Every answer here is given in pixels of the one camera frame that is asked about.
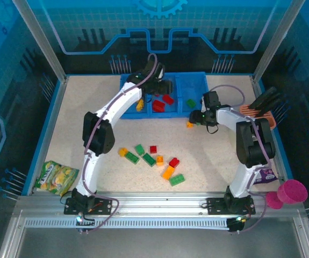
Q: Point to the small green lego brick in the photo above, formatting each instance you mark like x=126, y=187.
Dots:
x=190, y=103
x=197, y=123

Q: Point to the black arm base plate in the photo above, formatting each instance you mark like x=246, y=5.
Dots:
x=104, y=205
x=214, y=204

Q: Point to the green sloped lego brick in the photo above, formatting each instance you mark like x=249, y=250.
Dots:
x=139, y=149

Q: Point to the green and yellow snack bag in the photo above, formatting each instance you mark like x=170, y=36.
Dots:
x=54, y=177

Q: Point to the small pink foam cylinder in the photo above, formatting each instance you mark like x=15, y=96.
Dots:
x=273, y=200

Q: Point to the small red lego brick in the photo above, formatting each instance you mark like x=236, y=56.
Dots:
x=174, y=162
x=153, y=149

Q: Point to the long orange lego brick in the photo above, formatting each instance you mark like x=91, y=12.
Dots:
x=168, y=172

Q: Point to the beige and orange knife block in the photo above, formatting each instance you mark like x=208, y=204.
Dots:
x=271, y=119

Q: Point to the pink plastic cup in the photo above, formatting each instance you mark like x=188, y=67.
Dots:
x=292, y=191

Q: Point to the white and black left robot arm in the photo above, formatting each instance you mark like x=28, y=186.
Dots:
x=116, y=107

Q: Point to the long green lego brick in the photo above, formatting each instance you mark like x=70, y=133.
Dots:
x=132, y=157
x=149, y=159
x=177, y=179

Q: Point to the purple snack bag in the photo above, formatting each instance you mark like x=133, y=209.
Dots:
x=267, y=177

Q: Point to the blue three-compartment plastic bin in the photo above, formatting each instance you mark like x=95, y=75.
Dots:
x=189, y=86

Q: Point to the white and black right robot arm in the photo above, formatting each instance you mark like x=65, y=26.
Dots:
x=253, y=145

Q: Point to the black controller box with LED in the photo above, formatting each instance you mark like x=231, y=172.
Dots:
x=237, y=224
x=85, y=224

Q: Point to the small yellow lego brick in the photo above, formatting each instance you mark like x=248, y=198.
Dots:
x=140, y=104
x=122, y=151
x=189, y=124
x=159, y=160

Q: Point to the aluminium mounting rail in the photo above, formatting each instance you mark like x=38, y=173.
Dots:
x=157, y=204

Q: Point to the aluminium frame post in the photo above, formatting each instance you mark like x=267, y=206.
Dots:
x=40, y=40
x=277, y=40

